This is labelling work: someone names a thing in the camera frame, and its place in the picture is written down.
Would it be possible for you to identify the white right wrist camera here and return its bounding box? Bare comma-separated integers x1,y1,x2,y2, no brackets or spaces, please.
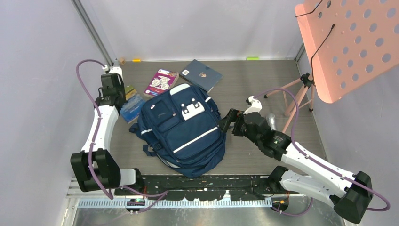
244,96,263,114

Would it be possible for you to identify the navy blue backpack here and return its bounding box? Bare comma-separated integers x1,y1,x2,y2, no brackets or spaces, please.
129,83,226,178

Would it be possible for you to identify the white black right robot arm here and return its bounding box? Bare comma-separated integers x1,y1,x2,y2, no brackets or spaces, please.
218,108,373,223

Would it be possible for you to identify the black thin stand cable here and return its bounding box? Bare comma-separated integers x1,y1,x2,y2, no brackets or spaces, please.
295,0,336,85

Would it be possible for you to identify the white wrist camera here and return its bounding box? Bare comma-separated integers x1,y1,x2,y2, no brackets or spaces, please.
244,96,263,114
102,65,123,82

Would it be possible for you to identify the aluminium frame rail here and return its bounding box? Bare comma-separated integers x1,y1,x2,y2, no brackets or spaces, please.
71,0,114,65

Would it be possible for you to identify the green tape piece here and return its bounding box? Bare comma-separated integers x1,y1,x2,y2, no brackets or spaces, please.
246,57,259,61

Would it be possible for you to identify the blue green landscape book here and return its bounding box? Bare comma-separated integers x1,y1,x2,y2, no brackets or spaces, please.
120,85,145,123

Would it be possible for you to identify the silver metal cylinder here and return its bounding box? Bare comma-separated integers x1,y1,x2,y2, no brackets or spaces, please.
266,113,278,131

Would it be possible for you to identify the pink perforated stand board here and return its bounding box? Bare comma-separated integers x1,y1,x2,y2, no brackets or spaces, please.
295,0,399,104

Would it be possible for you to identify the dark blue notebook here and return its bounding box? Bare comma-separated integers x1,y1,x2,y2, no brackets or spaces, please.
179,59,223,93

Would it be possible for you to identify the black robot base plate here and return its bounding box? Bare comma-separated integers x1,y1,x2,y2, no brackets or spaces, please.
131,175,297,201

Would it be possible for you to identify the purple cartoon book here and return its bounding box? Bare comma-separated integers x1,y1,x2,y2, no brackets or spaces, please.
143,69,179,98

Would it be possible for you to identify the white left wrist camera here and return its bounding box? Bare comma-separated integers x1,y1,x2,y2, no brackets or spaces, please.
102,65,123,82

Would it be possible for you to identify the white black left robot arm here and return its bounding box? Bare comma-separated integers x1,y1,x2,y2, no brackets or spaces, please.
70,72,144,195

